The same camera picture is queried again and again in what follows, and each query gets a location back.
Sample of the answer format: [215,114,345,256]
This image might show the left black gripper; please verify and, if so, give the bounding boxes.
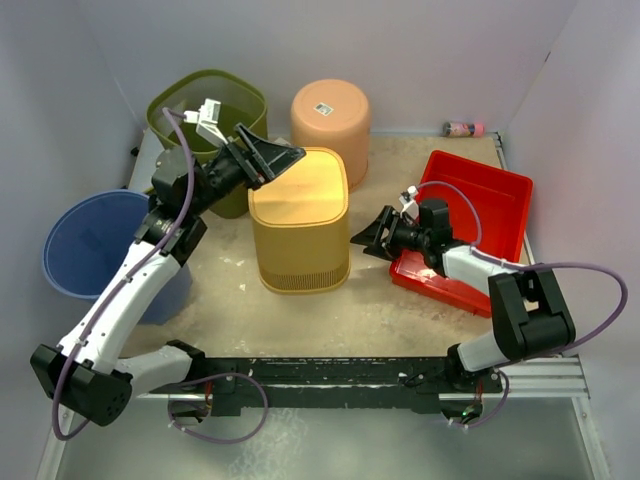
[188,125,305,217]

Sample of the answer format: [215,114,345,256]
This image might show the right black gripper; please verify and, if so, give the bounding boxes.
[351,206,429,262]

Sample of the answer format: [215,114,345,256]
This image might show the yellow mesh plastic basket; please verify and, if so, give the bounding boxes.
[248,147,351,294]

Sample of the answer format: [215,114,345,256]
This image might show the orange round plastic bucket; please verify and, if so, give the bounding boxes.
[290,79,372,191]

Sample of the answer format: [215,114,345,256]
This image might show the red plastic tray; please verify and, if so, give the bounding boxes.
[389,150,534,318]

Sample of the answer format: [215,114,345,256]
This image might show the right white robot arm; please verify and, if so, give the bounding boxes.
[351,198,576,391]

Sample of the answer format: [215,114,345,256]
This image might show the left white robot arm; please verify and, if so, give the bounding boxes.
[30,124,306,439]

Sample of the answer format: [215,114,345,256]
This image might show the green mesh plastic basket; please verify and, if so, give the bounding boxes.
[145,68,270,220]

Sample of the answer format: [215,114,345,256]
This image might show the white yellow-edged board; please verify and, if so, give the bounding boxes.
[128,129,165,193]

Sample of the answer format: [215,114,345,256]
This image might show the small pink capped bottle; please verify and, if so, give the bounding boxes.
[442,121,485,138]

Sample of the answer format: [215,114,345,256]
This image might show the blue round plastic bucket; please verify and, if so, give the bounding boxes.
[40,189,194,326]

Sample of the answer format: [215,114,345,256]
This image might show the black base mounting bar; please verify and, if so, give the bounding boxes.
[153,340,503,416]

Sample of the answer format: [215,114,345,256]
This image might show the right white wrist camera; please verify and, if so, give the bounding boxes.
[399,185,419,221]

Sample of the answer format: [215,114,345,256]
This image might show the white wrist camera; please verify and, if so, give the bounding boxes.
[183,98,228,147]
[399,185,419,221]

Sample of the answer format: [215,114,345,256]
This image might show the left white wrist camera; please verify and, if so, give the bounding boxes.
[183,98,228,147]

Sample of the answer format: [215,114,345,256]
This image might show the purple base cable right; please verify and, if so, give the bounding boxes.
[447,368,511,431]

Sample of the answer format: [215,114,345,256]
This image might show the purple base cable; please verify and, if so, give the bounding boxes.
[167,372,270,445]
[447,368,511,431]

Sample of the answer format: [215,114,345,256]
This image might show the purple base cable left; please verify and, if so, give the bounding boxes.
[167,372,270,445]

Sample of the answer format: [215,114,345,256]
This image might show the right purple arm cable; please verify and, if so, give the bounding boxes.
[415,180,629,357]

